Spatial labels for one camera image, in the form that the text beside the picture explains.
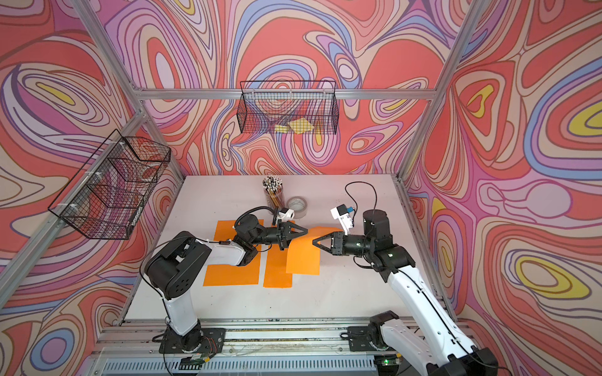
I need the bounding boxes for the clear cup of pencils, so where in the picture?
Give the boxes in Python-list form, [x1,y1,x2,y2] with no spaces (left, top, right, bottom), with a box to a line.
[262,175,285,210]

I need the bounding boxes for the black wire basket back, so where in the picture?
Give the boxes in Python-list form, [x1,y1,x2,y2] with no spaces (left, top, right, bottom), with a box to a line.
[236,79,340,135]

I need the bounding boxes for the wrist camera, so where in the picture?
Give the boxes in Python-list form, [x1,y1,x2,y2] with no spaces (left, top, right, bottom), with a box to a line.
[331,204,356,235]
[275,208,296,223]

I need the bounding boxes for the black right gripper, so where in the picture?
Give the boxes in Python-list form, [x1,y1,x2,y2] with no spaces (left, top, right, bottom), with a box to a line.
[314,231,374,256]

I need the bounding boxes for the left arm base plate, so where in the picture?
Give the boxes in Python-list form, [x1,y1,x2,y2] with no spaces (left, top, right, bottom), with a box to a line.
[159,326,226,354]

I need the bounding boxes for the orange paper sheet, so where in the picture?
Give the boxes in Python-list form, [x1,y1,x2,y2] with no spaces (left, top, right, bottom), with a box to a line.
[286,227,338,276]
[263,245,293,289]
[203,220,261,287]

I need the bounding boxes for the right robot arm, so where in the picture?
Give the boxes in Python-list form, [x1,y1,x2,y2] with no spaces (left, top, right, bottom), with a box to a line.
[312,205,499,375]

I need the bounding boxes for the black wire basket left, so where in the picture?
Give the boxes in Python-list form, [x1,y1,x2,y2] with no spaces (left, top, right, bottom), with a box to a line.
[48,130,171,240]

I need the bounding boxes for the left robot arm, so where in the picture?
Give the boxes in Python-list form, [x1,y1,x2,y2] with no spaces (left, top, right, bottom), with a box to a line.
[142,206,308,338]

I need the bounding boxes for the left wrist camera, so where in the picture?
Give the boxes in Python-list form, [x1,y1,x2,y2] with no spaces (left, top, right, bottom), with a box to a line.
[275,208,296,223]

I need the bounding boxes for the yellow sticky notes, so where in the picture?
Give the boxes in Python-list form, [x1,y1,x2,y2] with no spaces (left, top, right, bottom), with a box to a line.
[274,117,314,135]

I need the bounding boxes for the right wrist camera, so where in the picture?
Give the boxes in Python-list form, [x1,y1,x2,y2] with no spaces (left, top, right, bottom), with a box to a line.
[331,204,356,235]

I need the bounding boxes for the clear tape roll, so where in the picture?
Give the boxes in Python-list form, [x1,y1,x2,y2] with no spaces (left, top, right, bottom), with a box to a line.
[287,196,308,219]

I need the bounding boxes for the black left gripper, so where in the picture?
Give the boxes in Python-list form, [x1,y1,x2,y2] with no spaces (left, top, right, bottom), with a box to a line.
[248,222,307,254]

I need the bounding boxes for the black wire basket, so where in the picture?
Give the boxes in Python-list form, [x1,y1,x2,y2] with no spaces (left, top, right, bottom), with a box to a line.
[48,130,171,240]
[236,79,340,135]

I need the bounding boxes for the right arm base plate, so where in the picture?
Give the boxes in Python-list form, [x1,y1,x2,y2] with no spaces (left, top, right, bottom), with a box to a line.
[344,326,376,353]

